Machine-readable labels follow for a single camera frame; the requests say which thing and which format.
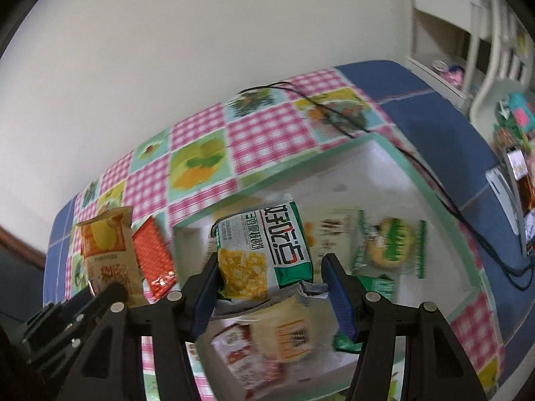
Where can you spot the brown snack bag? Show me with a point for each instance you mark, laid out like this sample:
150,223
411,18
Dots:
524,192

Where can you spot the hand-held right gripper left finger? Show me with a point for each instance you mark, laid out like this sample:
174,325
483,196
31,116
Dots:
207,300

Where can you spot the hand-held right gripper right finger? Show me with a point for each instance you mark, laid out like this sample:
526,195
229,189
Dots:
340,300

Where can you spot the pile of colourful toys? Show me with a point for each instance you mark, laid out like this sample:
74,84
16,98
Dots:
516,117

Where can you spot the clear green-edged cookie packet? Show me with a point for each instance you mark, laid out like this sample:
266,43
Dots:
388,242

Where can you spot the red white biscuit packet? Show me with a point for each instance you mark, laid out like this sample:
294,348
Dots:
238,351

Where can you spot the tan orange snack packet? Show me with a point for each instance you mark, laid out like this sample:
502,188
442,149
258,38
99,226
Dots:
106,250

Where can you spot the white plastic object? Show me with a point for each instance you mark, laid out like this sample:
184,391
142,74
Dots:
501,200

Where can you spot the white box with mint rim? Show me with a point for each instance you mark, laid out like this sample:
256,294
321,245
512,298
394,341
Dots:
368,175

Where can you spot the clear-wrapped yellow cake packet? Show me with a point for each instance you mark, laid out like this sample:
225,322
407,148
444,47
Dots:
334,238

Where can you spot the clear-wrapped pale round cake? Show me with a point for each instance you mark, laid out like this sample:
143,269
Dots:
284,330

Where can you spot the pink checkered fruit tablecloth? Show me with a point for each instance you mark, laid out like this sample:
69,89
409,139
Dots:
259,154

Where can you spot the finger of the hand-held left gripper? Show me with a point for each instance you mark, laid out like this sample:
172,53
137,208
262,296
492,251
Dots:
100,300

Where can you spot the white wooden shelf unit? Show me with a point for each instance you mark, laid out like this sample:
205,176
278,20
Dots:
443,4

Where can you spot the brown wooden rail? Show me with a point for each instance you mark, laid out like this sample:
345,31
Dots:
21,244

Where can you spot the green white cracker packet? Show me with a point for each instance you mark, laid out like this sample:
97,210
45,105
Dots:
259,259

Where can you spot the flat red foil packet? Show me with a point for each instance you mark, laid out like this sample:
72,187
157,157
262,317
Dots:
152,255

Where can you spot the pink round container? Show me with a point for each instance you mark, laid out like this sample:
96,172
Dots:
449,73

